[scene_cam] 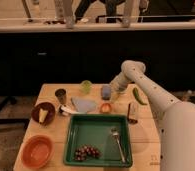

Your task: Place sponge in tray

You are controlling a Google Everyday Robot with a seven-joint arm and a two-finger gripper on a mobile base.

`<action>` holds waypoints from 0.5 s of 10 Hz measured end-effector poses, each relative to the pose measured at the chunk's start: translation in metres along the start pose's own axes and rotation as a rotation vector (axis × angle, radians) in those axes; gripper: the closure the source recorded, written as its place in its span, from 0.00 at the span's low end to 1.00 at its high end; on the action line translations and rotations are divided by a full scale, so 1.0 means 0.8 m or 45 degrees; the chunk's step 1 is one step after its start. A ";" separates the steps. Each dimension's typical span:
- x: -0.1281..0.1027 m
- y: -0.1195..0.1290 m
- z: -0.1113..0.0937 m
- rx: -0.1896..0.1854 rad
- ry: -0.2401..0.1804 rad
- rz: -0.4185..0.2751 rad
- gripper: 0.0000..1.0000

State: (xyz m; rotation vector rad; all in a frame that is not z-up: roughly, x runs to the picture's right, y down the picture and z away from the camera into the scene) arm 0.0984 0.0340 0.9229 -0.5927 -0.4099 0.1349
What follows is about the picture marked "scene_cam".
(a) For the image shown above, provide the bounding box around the blue sponge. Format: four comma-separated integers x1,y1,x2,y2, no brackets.
101,85,111,100

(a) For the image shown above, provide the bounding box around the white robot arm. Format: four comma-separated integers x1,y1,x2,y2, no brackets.
110,60,195,171

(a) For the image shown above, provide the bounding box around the green plastic tray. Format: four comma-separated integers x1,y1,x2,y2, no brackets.
63,114,133,168

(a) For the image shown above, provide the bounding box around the orange peach fruit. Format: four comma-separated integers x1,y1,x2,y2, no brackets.
100,103,112,113

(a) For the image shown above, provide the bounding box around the green chili pepper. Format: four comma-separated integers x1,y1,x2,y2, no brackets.
132,87,147,105

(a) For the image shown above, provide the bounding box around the green plastic cup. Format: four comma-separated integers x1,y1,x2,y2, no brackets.
80,80,92,94

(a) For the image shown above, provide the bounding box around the wooden table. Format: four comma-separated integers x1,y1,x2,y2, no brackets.
13,84,161,171

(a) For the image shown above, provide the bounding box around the light blue cloth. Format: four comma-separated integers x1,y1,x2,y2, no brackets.
71,97,97,113

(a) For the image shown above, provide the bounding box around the metal fork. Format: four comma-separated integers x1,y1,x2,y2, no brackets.
111,128,126,163

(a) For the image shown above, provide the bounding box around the white spoon with black end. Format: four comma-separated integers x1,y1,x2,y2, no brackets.
58,105,77,116

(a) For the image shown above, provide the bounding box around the small metal cup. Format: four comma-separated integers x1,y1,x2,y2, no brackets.
55,89,67,105

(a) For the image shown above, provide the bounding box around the bunch of red grapes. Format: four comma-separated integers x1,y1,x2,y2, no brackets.
74,145,100,161

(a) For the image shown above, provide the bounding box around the yellow cheese wedge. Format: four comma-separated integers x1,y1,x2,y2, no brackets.
39,109,48,123

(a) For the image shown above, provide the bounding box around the dark brown plate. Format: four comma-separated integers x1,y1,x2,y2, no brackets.
31,102,55,125

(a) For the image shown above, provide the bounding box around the orange plastic bowl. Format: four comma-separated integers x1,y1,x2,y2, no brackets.
21,135,53,169

